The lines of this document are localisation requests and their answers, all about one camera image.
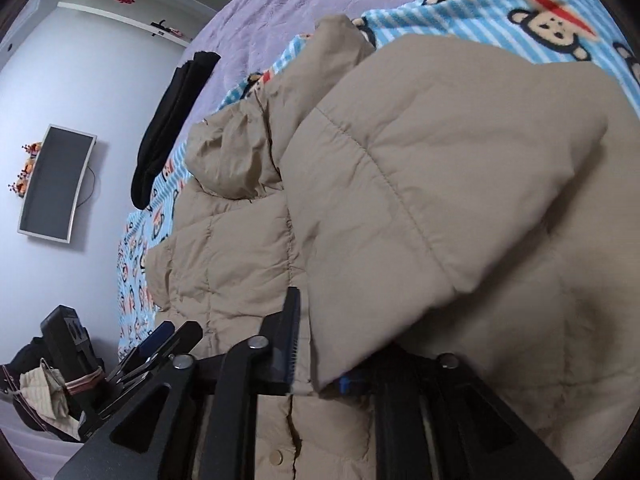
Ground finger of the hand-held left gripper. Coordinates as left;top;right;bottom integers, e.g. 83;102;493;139
77;320;204;439
107;321;177;378

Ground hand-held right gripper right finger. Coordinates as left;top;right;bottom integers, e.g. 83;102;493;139
339;344;576;480

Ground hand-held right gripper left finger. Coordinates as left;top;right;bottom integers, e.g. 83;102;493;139
52;286;303;480

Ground beige puffer jacket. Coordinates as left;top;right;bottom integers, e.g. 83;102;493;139
145;14;640;480

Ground dark bag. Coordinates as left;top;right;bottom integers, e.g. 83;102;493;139
0;335;88;443

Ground beige striped cloth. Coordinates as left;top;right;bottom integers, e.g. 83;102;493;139
17;357;71;422

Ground black cloth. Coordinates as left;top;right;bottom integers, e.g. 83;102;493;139
130;50;222;209

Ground blue striped monkey print blanket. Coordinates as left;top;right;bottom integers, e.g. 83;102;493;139
116;0;640;361

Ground wall-mounted flat screen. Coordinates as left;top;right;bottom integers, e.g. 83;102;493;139
17;124;98;244

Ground black screen cable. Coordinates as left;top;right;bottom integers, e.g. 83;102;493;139
75;165;97;208

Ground orange wall decorations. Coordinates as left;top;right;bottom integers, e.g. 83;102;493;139
7;141;43;198

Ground white wall shelf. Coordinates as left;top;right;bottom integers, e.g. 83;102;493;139
57;0;249;45

